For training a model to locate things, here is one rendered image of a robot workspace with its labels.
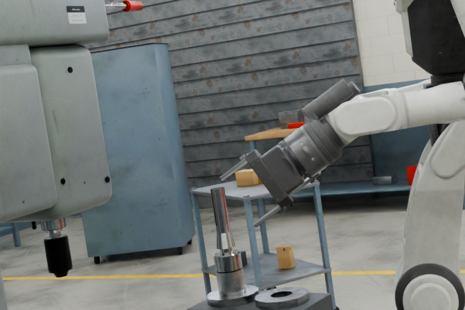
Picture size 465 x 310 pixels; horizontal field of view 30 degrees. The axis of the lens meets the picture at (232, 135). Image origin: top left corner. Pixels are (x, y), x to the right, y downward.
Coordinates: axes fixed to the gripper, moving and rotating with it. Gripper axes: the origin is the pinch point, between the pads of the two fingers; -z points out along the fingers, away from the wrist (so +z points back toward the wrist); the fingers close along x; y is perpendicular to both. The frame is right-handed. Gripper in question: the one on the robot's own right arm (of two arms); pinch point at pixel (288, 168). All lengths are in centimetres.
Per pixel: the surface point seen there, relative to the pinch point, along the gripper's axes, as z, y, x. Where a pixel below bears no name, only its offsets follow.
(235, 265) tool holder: 2, 74, 0
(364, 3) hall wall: -15, -722, 15
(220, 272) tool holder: -1, 75, 1
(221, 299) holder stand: -3, 77, -2
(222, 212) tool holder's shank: 6, 73, 8
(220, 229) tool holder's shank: 4, 73, 6
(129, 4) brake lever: 7, 36, 51
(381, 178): -105, -636, -128
